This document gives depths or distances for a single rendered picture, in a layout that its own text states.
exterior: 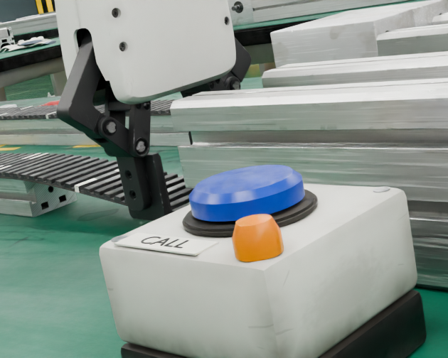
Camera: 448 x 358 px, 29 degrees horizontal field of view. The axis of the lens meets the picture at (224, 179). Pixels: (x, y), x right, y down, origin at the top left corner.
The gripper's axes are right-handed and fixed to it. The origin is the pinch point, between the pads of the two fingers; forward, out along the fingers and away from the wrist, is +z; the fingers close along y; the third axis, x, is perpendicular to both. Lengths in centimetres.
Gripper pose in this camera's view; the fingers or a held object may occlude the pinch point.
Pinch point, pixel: (181, 175)
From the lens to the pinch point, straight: 51.9
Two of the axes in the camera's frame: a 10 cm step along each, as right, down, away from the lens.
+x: 7.2, 0.3, -6.9
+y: -6.7, 2.9, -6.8
